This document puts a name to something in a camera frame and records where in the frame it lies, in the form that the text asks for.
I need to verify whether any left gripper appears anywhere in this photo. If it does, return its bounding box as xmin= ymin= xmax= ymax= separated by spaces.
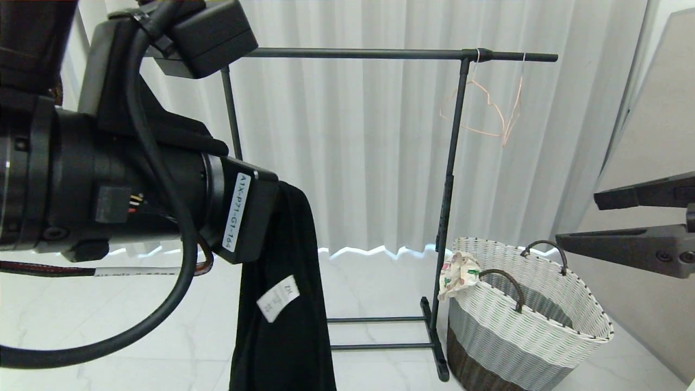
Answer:
xmin=0 ymin=103 xmax=279 ymax=265

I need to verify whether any pink clothes hanger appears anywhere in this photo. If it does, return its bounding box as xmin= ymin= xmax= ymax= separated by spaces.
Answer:
xmin=440 ymin=60 xmax=508 ymax=137
xmin=502 ymin=54 xmax=525 ymax=147

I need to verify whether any black clothes rack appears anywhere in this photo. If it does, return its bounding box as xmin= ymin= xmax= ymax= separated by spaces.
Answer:
xmin=220 ymin=48 xmax=559 ymax=382

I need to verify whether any black garment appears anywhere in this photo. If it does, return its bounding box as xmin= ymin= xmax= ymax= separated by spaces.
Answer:
xmin=229 ymin=181 xmax=337 ymax=391

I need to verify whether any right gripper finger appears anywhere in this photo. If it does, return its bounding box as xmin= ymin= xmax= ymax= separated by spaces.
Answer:
xmin=593 ymin=173 xmax=695 ymax=211
xmin=555 ymin=217 xmax=695 ymax=279

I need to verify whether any white curtain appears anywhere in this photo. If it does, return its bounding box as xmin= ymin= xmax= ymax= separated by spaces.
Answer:
xmin=57 ymin=0 xmax=660 ymax=260

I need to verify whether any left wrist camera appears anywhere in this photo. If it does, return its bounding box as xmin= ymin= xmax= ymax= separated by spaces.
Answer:
xmin=79 ymin=0 xmax=258 ymax=158

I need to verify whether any white laundry basket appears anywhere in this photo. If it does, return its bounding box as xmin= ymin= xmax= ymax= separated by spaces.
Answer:
xmin=446 ymin=237 xmax=615 ymax=391

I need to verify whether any cream printed garment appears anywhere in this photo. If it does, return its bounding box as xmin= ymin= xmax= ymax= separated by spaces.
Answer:
xmin=438 ymin=251 xmax=483 ymax=302

